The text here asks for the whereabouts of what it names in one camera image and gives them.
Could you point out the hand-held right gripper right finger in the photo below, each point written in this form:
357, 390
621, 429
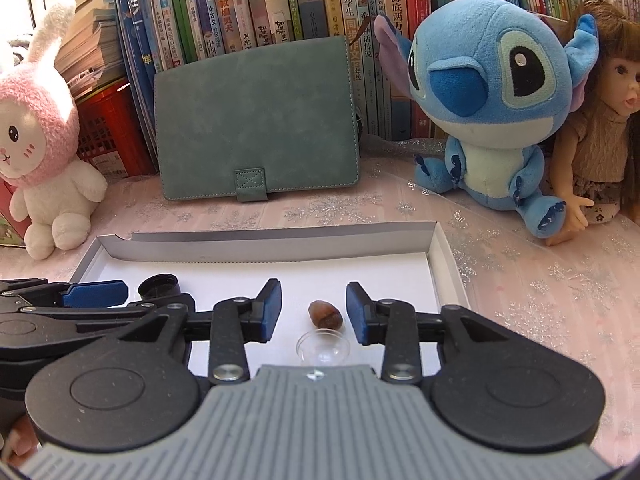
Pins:
356, 310

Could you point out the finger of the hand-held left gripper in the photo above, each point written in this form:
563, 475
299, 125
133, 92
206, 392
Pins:
165, 302
97, 294

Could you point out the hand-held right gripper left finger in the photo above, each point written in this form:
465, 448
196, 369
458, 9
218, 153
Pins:
272, 310

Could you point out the black metal-rimmed round cup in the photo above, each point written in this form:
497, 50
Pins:
160, 286

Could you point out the brown nut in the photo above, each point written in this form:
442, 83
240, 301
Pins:
326, 315

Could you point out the white cardboard box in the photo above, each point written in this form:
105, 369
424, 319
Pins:
300, 270

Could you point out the clear plastic dome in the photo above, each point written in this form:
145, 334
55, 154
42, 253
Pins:
322, 347

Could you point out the person's left hand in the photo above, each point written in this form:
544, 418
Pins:
25, 437

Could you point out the pink house-shaped bag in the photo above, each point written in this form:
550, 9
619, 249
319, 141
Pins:
10, 220

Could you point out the pink bunny plush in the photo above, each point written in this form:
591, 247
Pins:
45, 150

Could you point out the red plastic crate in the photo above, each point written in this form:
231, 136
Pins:
112, 130

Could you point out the green notebook case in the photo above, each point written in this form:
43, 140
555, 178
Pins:
255, 115

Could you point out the blue alien plush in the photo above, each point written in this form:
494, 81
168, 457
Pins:
480, 110

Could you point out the stack of magazines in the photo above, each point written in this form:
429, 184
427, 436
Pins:
90, 55

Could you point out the brown-haired doll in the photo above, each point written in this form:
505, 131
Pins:
600, 140

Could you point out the row of books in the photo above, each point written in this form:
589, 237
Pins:
320, 5

